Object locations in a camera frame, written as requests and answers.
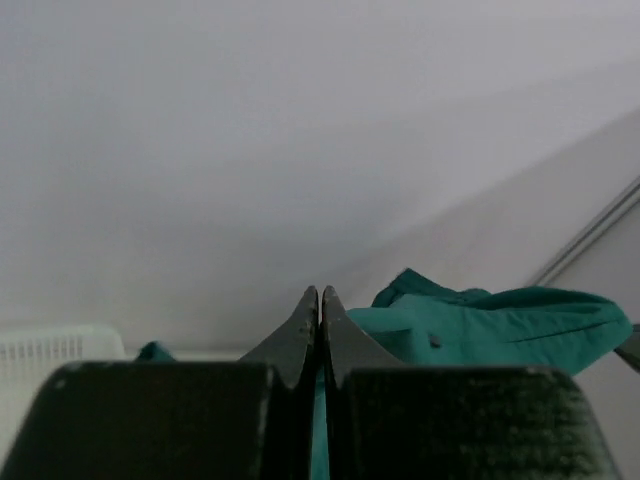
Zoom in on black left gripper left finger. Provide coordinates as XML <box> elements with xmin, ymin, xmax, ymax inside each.
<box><xmin>4</xmin><ymin>288</ymin><xmax>319</xmax><ymax>479</ymax></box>

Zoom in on green shorts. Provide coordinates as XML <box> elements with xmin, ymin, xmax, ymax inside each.
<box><xmin>134</xmin><ymin>268</ymin><xmax>634</xmax><ymax>480</ymax></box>

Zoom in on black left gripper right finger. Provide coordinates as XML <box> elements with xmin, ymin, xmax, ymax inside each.
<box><xmin>322</xmin><ymin>287</ymin><xmax>620</xmax><ymax>479</ymax></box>

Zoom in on right aluminium frame post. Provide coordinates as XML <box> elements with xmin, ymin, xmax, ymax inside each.
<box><xmin>525</xmin><ymin>177</ymin><xmax>639</xmax><ymax>286</ymax></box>

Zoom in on white plastic basket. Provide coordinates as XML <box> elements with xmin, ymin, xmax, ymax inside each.
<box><xmin>1</xmin><ymin>325</ymin><xmax>125</xmax><ymax>385</ymax></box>

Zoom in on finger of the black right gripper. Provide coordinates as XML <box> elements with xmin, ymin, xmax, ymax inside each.
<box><xmin>614</xmin><ymin>324</ymin><xmax>640</xmax><ymax>373</ymax></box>

